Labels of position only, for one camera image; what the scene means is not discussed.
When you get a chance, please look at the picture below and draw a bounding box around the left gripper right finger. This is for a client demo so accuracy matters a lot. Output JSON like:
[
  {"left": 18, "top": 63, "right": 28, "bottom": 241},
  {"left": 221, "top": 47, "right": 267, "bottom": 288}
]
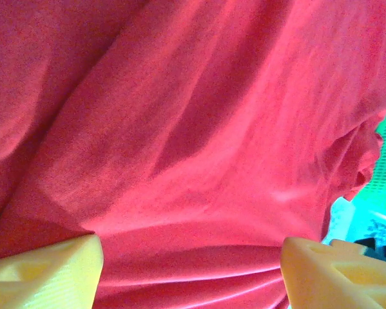
[{"left": 280, "top": 236, "right": 386, "bottom": 309}]

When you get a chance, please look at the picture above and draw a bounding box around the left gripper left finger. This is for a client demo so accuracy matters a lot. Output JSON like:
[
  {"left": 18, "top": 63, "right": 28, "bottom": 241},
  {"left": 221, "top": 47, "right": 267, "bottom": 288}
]
[{"left": 0, "top": 234, "right": 104, "bottom": 309}]

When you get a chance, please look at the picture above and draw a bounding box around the red printed t-shirt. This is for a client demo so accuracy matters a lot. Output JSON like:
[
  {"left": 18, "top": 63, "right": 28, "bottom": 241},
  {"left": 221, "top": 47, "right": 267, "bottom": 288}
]
[{"left": 0, "top": 0, "right": 386, "bottom": 309}]

